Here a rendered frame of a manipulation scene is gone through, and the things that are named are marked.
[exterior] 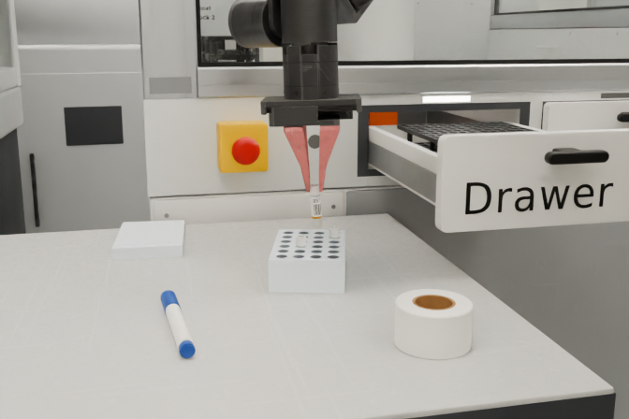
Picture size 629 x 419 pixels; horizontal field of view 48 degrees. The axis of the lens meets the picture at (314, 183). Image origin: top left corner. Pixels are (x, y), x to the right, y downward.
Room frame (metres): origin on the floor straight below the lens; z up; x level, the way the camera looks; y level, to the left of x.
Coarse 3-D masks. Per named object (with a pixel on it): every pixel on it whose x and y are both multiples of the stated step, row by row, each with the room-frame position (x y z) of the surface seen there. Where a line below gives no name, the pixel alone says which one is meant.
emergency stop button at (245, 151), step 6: (240, 138) 0.99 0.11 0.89; (246, 138) 0.99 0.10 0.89; (252, 138) 1.00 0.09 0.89; (234, 144) 0.99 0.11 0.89; (240, 144) 0.99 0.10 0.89; (246, 144) 0.99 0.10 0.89; (252, 144) 0.99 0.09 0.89; (234, 150) 0.99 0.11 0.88; (240, 150) 0.99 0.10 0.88; (246, 150) 0.99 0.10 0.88; (252, 150) 0.99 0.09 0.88; (258, 150) 1.00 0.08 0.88; (234, 156) 0.99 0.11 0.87; (240, 156) 0.99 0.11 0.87; (246, 156) 0.99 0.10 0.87; (252, 156) 0.99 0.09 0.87; (240, 162) 0.99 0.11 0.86; (246, 162) 0.99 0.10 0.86; (252, 162) 0.99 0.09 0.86
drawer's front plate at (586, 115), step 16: (544, 112) 1.16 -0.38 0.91; (560, 112) 1.15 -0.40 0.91; (576, 112) 1.16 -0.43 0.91; (592, 112) 1.17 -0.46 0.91; (608, 112) 1.17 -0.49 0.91; (544, 128) 1.16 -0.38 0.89; (560, 128) 1.15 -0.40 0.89; (576, 128) 1.16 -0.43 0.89; (592, 128) 1.17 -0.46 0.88; (608, 128) 1.17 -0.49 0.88; (624, 128) 1.18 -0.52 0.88
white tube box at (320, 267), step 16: (288, 240) 0.81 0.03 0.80; (320, 240) 0.81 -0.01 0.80; (336, 240) 0.81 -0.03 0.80; (272, 256) 0.75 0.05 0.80; (288, 256) 0.75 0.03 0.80; (304, 256) 0.75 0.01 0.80; (320, 256) 0.75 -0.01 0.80; (336, 256) 0.75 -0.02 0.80; (272, 272) 0.74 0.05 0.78; (288, 272) 0.73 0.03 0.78; (304, 272) 0.73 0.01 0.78; (320, 272) 0.73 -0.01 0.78; (336, 272) 0.73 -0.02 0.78; (272, 288) 0.74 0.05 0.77; (288, 288) 0.73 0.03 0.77; (304, 288) 0.73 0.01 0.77; (320, 288) 0.73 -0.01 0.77; (336, 288) 0.73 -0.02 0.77
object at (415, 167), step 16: (384, 128) 1.12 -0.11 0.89; (528, 128) 1.10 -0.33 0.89; (368, 144) 1.10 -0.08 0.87; (384, 144) 1.03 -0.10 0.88; (400, 144) 0.96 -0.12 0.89; (416, 144) 0.93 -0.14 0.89; (368, 160) 1.10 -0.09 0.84; (384, 160) 1.02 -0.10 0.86; (400, 160) 0.96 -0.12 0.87; (416, 160) 0.90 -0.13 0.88; (432, 160) 0.85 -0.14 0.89; (400, 176) 0.95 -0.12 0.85; (416, 176) 0.89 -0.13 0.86; (432, 176) 0.84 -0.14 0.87; (416, 192) 0.90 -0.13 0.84; (432, 192) 0.84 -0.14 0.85
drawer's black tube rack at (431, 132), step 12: (408, 132) 1.04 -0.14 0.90; (420, 132) 1.01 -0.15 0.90; (432, 132) 1.01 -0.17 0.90; (444, 132) 1.01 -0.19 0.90; (456, 132) 1.01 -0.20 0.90; (468, 132) 1.01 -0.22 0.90; (480, 132) 1.00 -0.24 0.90; (492, 132) 1.01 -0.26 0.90; (504, 132) 1.01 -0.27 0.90; (420, 144) 1.08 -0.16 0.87; (432, 144) 0.98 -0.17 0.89
